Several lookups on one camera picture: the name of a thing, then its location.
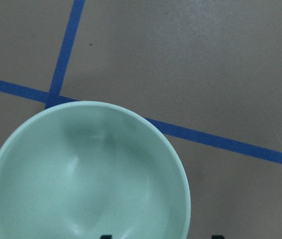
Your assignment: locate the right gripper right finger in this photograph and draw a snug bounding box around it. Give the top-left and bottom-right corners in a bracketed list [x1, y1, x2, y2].
[211, 235, 224, 239]

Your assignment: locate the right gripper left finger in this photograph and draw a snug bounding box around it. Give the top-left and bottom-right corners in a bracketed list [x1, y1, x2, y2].
[100, 235, 112, 239]

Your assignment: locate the green bowl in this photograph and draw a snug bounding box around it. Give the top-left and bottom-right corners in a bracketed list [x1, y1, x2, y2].
[0, 101, 191, 239]

